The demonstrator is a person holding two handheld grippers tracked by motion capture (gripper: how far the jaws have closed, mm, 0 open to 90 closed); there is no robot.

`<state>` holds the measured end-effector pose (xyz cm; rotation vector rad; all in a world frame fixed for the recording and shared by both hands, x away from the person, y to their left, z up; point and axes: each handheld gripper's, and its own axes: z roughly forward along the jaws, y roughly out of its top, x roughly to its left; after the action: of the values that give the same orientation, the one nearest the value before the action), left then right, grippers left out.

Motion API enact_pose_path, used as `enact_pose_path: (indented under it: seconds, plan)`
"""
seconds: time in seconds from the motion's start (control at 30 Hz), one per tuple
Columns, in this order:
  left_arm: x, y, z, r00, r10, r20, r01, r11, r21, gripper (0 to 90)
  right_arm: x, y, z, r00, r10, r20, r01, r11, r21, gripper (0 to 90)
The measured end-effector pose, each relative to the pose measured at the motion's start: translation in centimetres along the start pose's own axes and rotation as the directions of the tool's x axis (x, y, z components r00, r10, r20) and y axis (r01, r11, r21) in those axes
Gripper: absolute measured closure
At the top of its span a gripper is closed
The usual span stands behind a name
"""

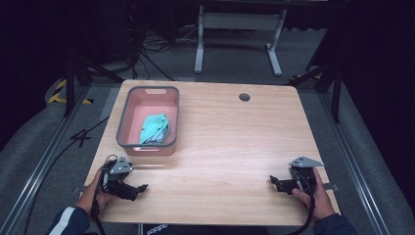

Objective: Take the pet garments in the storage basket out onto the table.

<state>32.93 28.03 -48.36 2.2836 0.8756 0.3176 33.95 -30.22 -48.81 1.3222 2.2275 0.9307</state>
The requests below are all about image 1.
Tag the black tape cross mark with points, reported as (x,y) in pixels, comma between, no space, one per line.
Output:
(81,137)

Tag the yellow black hazard tape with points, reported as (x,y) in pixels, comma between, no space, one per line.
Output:
(56,96)

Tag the aluminium floor rail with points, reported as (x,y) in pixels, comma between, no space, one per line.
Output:
(352,163)
(39,169)

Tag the black tripod stand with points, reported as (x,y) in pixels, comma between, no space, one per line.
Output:
(69,91)
(336,94)

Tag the person's right hand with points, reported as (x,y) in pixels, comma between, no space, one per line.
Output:
(321,202)

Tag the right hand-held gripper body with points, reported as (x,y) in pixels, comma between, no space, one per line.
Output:
(301,178)

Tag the white metal table frame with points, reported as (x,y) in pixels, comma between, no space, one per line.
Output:
(238,22)

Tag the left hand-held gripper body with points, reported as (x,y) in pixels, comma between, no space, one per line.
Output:
(117,182)

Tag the pink basket with grey rim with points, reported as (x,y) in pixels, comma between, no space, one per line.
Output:
(153,103)

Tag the person's left hand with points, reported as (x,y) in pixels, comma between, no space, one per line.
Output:
(89,199)

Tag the person's dark shirt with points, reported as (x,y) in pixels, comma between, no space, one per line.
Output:
(195,230)

